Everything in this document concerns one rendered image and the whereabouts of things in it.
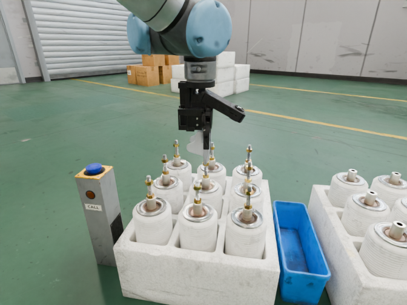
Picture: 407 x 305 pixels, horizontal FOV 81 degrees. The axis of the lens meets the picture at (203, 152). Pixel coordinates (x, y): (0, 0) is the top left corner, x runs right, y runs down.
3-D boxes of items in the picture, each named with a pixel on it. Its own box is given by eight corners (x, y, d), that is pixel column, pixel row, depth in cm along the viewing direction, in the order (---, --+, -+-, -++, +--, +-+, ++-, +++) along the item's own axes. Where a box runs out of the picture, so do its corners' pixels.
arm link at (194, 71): (217, 60, 58) (215, 62, 51) (216, 79, 60) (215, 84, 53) (186, 60, 59) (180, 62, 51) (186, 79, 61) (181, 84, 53)
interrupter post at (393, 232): (404, 241, 50) (409, 228, 49) (391, 239, 50) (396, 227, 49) (397, 232, 52) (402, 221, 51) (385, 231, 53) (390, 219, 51)
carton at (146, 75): (159, 85, 405) (158, 66, 393) (148, 86, 388) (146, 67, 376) (148, 83, 423) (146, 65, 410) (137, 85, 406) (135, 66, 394)
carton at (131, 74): (142, 81, 445) (140, 64, 432) (149, 82, 431) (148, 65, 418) (128, 83, 424) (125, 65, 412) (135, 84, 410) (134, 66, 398)
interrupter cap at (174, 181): (148, 183, 71) (148, 181, 71) (169, 174, 76) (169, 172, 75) (163, 193, 66) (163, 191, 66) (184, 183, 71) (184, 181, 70)
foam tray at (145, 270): (271, 323, 59) (280, 271, 51) (122, 296, 65) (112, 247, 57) (262, 219, 94) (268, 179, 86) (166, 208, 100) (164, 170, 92)
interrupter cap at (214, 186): (222, 184, 71) (222, 181, 70) (212, 197, 64) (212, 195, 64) (199, 178, 74) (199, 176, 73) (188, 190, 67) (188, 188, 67)
